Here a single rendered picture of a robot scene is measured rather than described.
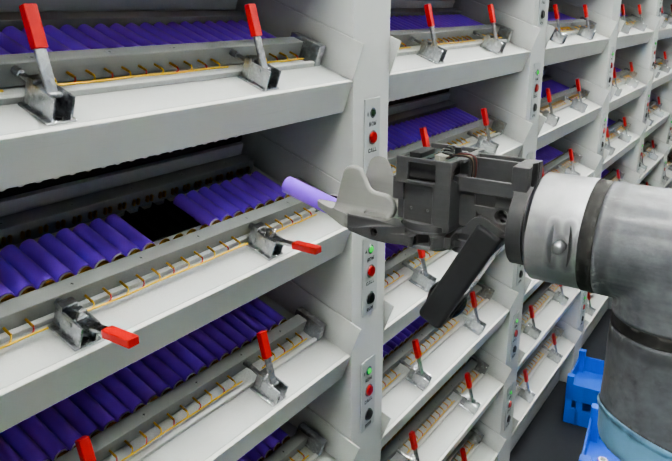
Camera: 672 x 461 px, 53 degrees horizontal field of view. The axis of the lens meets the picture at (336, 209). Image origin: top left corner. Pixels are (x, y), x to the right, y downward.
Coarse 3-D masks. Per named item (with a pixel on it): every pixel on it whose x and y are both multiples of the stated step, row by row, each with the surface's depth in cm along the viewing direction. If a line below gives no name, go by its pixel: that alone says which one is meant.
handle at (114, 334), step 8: (80, 312) 60; (80, 320) 60; (88, 320) 60; (88, 328) 59; (96, 328) 59; (104, 328) 58; (112, 328) 58; (120, 328) 58; (104, 336) 58; (112, 336) 57; (120, 336) 57; (128, 336) 57; (136, 336) 57; (120, 344) 57; (128, 344) 56; (136, 344) 57
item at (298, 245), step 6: (270, 234) 81; (276, 240) 81; (282, 240) 80; (288, 240) 80; (294, 246) 79; (300, 246) 78; (306, 246) 78; (312, 246) 78; (318, 246) 78; (306, 252) 78; (312, 252) 78; (318, 252) 78
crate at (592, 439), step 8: (592, 408) 135; (592, 416) 135; (592, 424) 136; (592, 432) 136; (592, 440) 137; (600, 440) 137; (584, 448) 126; (592, 448) 134; (600, 448) 134; (584, 456) 120; (592, 456) 132; (608, 456) 132
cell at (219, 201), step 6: (204, 186) 88; (198, 192) 87; (204, 192) 87; (210, 192) 87; (210, 198) 86; (216, 198) 86; (222, 198) 86; (216, 204) 86; (222, 204) 85; (228, 204) 85; (228, 210) 85; (234, 210) 85; (240, 210) 85; (234, 216) 85
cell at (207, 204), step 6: (192, 192) 85; (192, 198) 85; (198, 198) 85; (204, 198) 85; (198, 204) 85; (204, 204) 84; (210, 204) 84; (210, 210) 84; (216, 210) 84; (222, 210) 84; (216, 216) 83; (222, 216) 83
